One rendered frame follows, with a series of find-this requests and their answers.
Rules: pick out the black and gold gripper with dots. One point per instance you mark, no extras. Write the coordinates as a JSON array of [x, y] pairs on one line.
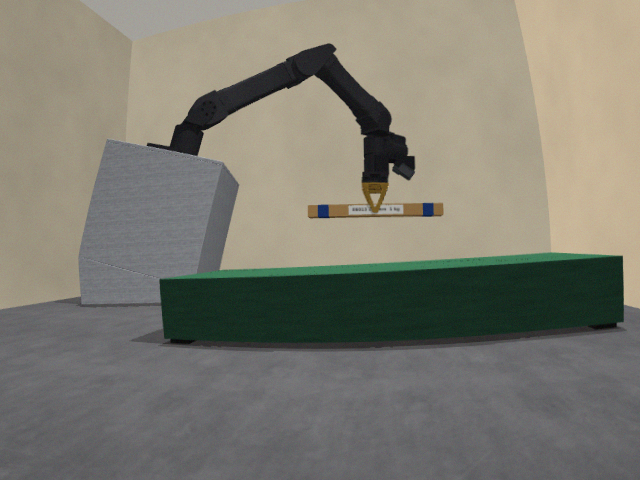
[[376, 183]]

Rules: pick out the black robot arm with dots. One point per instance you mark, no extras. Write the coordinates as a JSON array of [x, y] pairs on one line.
[[213, 107]]

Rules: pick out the low green platform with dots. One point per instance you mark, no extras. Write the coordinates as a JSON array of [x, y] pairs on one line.
[[396, 301]]

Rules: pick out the brown welding electrode pack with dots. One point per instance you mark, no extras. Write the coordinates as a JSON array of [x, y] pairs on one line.
[[386, 210]]

